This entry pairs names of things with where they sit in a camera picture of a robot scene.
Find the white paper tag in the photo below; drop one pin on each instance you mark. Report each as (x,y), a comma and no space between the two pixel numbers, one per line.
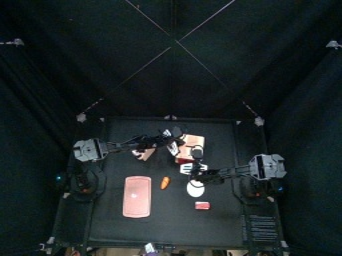
(149,248)

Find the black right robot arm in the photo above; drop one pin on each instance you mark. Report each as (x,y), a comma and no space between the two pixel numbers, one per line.
(266,166)

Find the pink rectangular tray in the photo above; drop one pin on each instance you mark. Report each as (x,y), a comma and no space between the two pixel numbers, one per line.
(136,196)

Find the grey frame corner bracket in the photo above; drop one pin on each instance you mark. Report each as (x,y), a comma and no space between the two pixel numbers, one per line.
(80,117)
(170,117)
(17,42)
(333,44)
(259,121)

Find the small red box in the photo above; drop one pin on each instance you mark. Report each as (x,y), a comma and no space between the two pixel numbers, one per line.
(202,205)

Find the white round plate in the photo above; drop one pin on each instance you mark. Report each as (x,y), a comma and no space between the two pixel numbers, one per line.
(195,190)

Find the white text label sticker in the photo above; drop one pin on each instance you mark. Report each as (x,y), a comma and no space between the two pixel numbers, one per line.
(262,228)

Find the small wooden block toy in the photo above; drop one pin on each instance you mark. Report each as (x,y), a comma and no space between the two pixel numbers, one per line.
(144,154)

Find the orange toy carrot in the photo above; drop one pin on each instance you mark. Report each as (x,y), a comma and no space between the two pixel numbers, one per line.
(164,182)

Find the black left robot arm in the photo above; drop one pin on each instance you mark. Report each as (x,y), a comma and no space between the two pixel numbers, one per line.
(91,150)

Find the pink box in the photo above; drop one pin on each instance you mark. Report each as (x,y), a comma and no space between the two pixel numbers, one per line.
(191,142)

